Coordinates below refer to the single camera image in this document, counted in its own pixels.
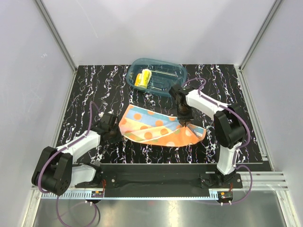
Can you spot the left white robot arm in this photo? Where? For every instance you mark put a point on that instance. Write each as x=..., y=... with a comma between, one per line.
x=57, y=168

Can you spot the orange dotted towel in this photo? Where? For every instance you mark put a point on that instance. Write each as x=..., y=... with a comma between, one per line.
x=152, y=128

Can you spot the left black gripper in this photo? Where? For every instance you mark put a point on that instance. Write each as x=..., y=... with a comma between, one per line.
x=118, y=137

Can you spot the yellow patterned towel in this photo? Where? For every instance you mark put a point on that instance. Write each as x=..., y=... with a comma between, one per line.
x=143, y=78

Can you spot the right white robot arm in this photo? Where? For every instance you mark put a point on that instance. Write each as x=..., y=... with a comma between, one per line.
x=231, y=131

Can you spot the aluminium front rail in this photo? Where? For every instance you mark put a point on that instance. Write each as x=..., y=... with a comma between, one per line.
x=256, y=181

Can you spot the teal plastic basin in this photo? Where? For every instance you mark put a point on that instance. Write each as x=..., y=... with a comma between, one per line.
x=163, y=75

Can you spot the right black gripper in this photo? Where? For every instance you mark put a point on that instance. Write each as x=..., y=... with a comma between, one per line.
x=184, y=119

